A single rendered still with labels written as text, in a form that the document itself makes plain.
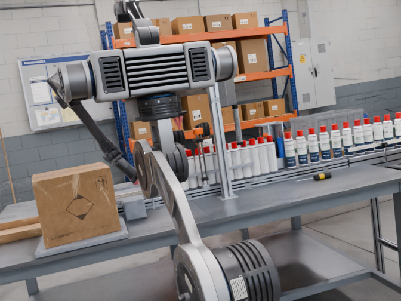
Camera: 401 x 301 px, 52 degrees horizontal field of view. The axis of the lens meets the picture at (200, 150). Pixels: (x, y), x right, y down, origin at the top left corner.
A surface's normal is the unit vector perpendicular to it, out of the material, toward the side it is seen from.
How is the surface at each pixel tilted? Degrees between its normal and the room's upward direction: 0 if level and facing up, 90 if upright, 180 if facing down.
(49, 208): 90
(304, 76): 90
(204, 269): 42
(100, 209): 90
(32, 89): 89
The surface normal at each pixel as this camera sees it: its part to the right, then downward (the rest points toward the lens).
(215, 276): 0.18, -0.57
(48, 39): 0.36, 0.07
